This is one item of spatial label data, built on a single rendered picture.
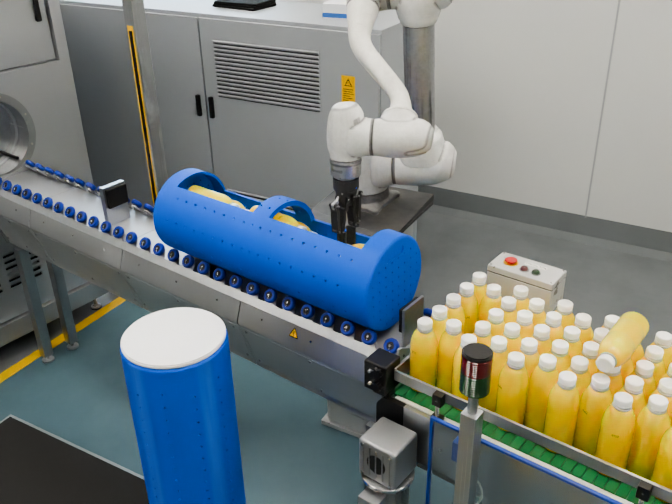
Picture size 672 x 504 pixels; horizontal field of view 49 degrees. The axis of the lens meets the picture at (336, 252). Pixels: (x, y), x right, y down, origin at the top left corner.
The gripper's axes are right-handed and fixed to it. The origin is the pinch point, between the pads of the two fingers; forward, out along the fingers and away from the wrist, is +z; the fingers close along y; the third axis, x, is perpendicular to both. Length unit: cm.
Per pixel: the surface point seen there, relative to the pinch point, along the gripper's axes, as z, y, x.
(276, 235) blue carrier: -3.9, 16.1, -13.3
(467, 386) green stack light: -4, 44, 65
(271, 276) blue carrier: 8.3, 19.3, -13.3
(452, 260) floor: 113, -193, -69
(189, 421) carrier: 30, 62, -5
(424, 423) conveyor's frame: 28, 28, 46
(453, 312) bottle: 7.8, 5.4, 40.1
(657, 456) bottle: 15, 19, 99
